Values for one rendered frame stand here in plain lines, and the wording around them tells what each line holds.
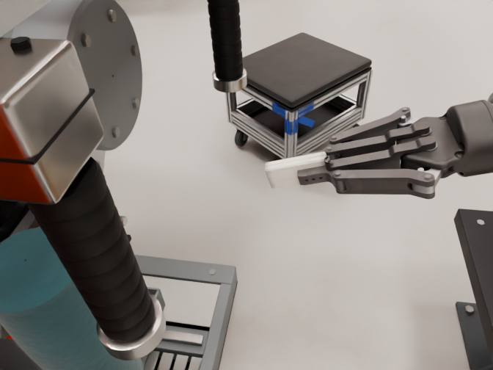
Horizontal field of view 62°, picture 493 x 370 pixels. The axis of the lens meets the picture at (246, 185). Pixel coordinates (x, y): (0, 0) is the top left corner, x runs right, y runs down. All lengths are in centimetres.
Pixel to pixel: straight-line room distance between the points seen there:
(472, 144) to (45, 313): 41
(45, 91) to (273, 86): 121
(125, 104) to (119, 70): 3
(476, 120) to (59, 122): 37
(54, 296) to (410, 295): 102
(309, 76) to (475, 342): 89
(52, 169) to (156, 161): 147
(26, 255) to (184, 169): 121
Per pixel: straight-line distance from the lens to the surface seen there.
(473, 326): 124
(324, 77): 141
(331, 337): 114
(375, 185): 44
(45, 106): 17
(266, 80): 139
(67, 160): 18
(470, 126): 45
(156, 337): 30
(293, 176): 47
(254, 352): 112
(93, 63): 35
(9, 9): 21
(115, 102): 38
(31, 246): 41
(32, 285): 38
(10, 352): 89
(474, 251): 100
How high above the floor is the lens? 102
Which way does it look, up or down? 43 degrees down
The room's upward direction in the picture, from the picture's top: 4 degrees counter-clockwise
